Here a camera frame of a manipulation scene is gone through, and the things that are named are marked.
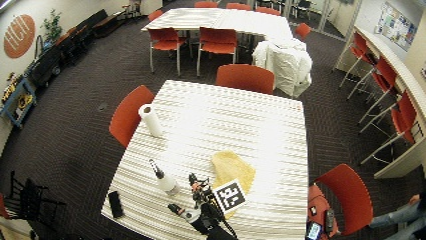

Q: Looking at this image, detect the white cube with black markers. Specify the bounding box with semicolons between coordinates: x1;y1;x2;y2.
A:
212;179;249;215

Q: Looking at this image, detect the white spray bottle black nozzle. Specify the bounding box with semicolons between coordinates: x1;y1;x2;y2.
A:
148;158;183;197

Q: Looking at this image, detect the yellow cloth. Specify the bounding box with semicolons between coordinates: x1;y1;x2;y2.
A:
211;150;257;220

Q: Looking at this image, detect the black flat phone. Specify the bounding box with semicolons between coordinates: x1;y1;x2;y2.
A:
107;190;126;219

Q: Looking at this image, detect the white paper towel roll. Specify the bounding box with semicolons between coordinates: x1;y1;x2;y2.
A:
138;103;166;138

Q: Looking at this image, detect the red bag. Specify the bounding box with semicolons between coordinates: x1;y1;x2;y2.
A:
305;184;341;240

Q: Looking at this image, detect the red chair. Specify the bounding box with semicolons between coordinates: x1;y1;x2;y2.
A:
194;0;220;9
215;63;276;95
225;2;253;11
295;22;313;42
147;9;166;22
108;84;156;148
313;163;376;237
147;27;188;77
255;6;283;17
196;27;240;78

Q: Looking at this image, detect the phone with lit screen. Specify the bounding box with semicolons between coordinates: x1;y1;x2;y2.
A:
307;221;324;240

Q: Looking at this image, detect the black handheld remote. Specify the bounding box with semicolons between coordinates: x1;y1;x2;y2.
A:
324;209;337;233

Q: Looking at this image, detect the black metal chair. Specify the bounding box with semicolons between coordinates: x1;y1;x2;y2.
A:
0;170;68;232

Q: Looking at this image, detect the white draped cover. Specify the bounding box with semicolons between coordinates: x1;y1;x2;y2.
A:
252;38;315;99

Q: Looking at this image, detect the blue and yellow cart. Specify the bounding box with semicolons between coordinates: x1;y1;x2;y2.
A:
0;78;39;130

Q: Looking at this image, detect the black wheeled cart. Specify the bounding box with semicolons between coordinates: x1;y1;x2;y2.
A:
26;46;67;88

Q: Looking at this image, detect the white long table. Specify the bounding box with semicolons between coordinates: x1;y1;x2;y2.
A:
142;7;295;42

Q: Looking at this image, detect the red bar stool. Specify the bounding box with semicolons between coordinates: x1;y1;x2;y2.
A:
355;56;400;125
339;31;379;90
359;91;421;165

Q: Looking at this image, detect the white long counter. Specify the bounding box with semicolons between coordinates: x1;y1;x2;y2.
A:
336;26;426;180

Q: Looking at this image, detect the green potted plant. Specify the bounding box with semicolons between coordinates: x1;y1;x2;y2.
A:
40;8;64;45

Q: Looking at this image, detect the orange round wall sign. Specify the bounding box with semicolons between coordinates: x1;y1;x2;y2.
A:
3;14;38;59

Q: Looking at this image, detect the wall notice board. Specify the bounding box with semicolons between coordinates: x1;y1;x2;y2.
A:
375;1;420;52

